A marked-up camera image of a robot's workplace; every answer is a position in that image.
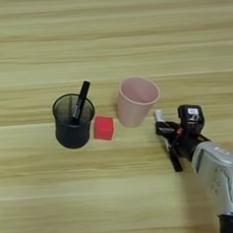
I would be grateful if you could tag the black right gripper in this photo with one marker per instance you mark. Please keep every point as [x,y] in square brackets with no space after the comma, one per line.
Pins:
[187,144]

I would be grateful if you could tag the white marker pen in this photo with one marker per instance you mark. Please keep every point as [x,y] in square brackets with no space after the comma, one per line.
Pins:
[159,114]

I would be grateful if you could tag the red cube block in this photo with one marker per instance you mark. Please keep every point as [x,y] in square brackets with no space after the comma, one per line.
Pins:
[103,128]

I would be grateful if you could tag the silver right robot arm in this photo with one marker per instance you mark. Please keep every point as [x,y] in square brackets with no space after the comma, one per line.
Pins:
[224,180]

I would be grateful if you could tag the pink plastic cup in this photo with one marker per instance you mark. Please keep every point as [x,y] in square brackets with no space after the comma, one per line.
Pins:
[137,100]

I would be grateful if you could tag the black marker pen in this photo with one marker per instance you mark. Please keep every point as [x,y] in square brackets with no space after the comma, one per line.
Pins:
[81,99]

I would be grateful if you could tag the black mesh pen holder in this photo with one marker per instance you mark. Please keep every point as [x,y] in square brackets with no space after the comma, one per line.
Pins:
[70,134]

